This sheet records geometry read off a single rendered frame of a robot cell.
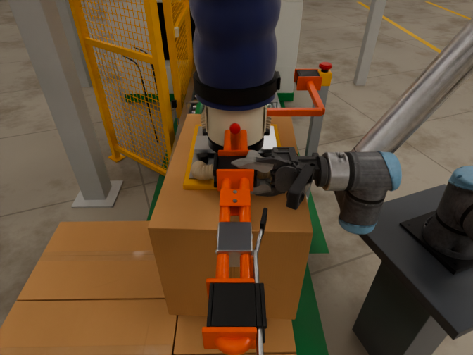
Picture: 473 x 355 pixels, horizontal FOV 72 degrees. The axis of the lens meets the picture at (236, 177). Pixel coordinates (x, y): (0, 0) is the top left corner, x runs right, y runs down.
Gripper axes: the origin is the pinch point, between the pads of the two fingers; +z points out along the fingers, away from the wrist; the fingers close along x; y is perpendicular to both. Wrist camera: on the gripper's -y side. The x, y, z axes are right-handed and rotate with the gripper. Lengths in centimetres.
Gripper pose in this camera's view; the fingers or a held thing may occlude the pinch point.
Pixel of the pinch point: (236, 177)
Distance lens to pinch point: 73.5
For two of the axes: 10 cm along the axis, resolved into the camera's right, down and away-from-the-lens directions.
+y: -0.1, -6.2, 7.9
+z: -10.0, 0.1, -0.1
